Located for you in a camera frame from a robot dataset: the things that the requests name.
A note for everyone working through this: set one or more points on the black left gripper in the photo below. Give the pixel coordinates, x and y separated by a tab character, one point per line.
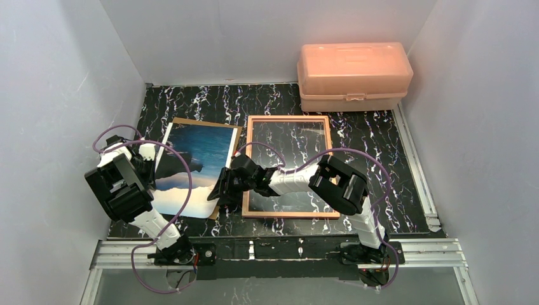
149	169

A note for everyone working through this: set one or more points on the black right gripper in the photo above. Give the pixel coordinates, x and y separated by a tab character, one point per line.
229	183

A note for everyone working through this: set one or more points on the blue sky landscape photo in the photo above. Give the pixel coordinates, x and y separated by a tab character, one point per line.
172	181

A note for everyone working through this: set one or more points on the brown cardboard backing board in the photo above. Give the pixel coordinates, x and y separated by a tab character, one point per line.
207	148

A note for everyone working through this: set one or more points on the pink wooden picture frame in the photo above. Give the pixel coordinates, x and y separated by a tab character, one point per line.
268	157

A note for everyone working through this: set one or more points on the clear acrylic sheet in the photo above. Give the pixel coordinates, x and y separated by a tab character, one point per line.
297	142

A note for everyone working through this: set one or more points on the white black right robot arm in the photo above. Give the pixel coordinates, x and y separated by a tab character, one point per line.
342	187

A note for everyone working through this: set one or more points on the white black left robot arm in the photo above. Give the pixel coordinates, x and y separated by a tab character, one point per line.
122	183

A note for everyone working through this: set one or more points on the pink plastic storage box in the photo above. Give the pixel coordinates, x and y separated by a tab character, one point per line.
353	77

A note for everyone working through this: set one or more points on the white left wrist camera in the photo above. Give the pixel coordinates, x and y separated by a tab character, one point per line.
147	151

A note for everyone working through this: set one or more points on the aluminium mounting rail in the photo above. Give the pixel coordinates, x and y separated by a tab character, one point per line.
412	253

